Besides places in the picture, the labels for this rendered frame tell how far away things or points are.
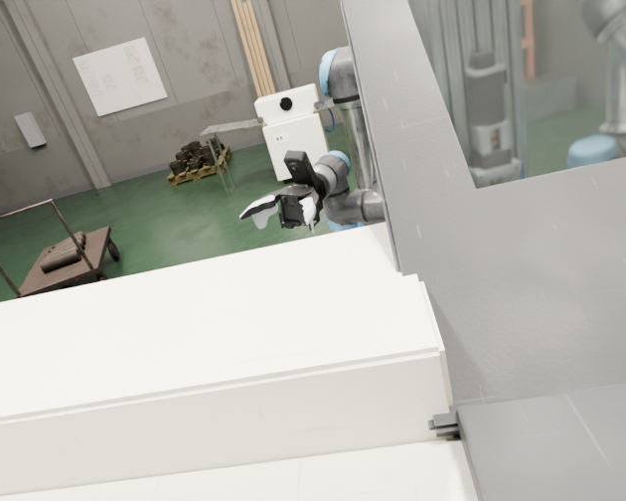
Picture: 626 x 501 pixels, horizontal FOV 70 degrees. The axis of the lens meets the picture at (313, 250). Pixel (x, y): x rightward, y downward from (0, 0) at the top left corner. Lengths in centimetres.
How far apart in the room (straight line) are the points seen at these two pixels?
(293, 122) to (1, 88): 623
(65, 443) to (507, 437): 33
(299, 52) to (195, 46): 186
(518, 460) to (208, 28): 888
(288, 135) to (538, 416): 565
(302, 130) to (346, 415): 559
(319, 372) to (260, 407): 5
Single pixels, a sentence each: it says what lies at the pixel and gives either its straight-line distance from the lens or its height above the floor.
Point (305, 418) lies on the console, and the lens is 35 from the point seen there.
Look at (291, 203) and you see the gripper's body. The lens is 93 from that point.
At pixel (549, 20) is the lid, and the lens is 66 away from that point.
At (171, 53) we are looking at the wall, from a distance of 918.
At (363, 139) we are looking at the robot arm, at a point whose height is 144.
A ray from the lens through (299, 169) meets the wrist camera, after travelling 92.
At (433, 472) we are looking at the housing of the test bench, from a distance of 35.
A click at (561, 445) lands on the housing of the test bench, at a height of 150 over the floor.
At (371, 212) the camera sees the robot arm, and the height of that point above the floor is 134.
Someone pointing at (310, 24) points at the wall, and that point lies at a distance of 889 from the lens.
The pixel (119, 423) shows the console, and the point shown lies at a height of 153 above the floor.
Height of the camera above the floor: 175
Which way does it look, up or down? 26 degrees down
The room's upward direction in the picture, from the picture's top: 16 degrees counter-clockwise
